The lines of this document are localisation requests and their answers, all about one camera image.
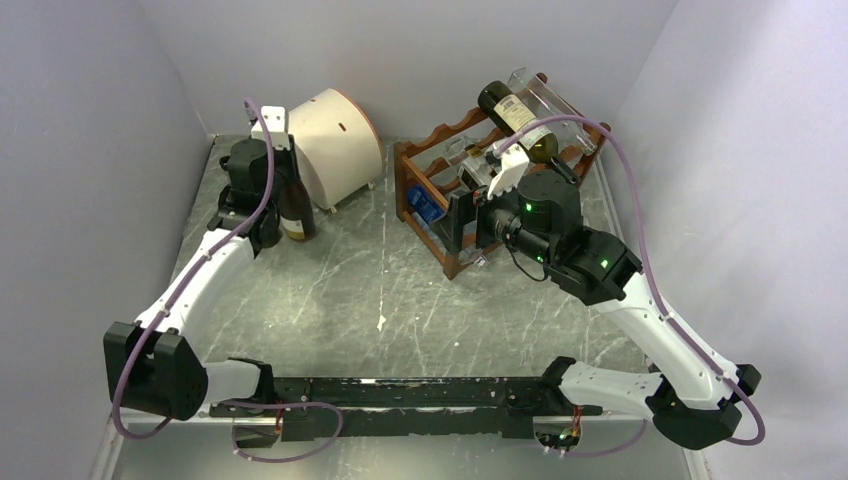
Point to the blue bottle in rack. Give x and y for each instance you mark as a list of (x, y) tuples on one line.
[(426, 211)]

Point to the cream cylindrical container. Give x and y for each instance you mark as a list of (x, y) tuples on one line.
[(338, 149)]

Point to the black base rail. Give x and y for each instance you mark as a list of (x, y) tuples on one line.
[(315, 408)]

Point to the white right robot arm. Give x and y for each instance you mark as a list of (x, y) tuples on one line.
[(695, 398)]

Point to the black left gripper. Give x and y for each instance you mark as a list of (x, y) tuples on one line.
[(282, 153)]

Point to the dark wine bottle cream label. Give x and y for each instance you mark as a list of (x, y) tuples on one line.
[(297, 216)]

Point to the clear empty glass bottle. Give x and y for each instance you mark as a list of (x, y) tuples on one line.
[(533, 90)]

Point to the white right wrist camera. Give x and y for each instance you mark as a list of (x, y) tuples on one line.
[(513, 164)]

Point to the brown wooden wine rack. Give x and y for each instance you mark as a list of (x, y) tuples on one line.
[(439, 178)]

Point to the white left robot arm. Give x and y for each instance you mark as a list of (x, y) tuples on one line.
[(151, 363)]

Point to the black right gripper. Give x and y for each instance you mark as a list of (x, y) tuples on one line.
[(461, 210)]

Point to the clear bottle in lower rack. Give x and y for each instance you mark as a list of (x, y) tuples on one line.
[(474, 171)]

